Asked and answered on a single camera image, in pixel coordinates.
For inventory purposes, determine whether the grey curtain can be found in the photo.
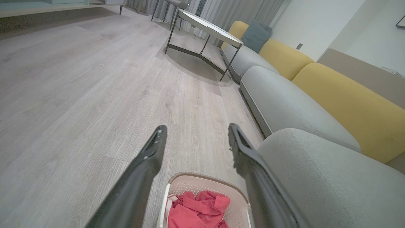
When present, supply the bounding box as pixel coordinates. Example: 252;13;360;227
127;0;285;47

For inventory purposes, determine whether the blue-grey cushion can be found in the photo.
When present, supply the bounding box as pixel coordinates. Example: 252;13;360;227
240;20;272;54

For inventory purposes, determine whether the round white coffee table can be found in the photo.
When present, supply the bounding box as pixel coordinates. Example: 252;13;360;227
164;9;244;81

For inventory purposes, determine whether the grey chair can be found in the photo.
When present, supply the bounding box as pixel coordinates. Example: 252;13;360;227
151;0;191;31

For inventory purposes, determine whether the light green low cabinet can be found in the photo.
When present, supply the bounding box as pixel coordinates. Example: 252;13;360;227
0;0;127;18

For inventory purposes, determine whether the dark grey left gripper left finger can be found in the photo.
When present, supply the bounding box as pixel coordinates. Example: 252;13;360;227
85;125;168;228

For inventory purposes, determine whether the red shirt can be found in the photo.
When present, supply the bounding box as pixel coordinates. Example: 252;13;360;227
167;190;231;228

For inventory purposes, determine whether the beige plastic laundry basket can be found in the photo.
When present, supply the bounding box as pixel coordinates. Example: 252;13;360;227
157;172;254;228

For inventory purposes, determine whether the grey and yellow sofa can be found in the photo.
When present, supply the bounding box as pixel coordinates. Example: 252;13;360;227
221;21;405;228

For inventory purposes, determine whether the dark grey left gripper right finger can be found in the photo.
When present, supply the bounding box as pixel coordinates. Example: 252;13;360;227
228;123;311;228

